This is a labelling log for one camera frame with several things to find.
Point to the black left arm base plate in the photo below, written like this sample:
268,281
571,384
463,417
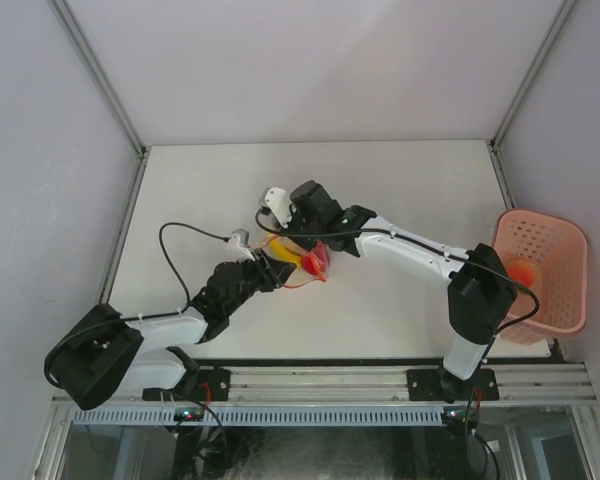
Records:
206,385

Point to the pink plastic basket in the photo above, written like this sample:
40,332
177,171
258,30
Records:
558,248

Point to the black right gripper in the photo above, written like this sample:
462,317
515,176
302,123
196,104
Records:
290,230

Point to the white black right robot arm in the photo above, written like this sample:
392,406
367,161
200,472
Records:
478,290

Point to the left aluminium corner post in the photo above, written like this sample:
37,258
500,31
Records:
87,55

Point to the perforated grey cable duct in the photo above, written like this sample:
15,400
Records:
171,414

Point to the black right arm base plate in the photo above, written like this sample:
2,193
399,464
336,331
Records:
436,384

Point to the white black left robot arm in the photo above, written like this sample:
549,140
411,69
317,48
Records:
105,354

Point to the clear zip top bag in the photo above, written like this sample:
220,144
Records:
300,277

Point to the red fake apple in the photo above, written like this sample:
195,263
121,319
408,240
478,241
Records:
318,260

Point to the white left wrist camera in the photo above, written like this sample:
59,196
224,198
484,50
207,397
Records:
238,247

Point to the aluminium corner frame post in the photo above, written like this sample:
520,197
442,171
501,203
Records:
546,46

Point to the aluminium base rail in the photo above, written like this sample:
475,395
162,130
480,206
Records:
518,384

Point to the yellow fake banana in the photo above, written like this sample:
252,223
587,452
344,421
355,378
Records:
281,252

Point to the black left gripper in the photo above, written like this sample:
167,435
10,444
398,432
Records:
273,273

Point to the orange fake peach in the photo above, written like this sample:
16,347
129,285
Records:
523,272

